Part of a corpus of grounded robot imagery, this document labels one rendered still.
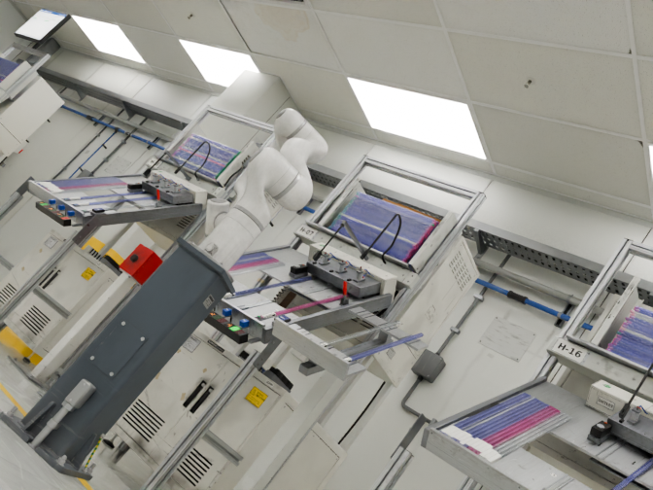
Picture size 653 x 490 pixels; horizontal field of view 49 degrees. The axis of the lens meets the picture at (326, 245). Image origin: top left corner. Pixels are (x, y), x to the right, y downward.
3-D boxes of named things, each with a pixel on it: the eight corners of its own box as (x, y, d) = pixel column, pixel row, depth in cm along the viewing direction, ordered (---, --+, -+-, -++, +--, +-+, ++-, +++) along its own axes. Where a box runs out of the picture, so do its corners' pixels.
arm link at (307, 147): (254, 189, 228) (290, 223, 232) (280, 166, 222) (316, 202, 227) (284, 130, 270) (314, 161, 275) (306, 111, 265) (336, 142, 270)
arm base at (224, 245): (224, 269, 210) (265, 224, 215) (178, 235, 215) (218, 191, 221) (236, 292, 227) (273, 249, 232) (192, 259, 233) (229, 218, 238)
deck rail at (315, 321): (264, 344, 264) (265, 330, 262) (260, 342, 266) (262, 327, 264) (390, 307, 313) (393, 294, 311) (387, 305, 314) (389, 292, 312)
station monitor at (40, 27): (36, 43, 638) (69, 14, 650) (11, 35, 676) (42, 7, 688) (47, 54, 647) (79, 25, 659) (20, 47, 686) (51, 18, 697)
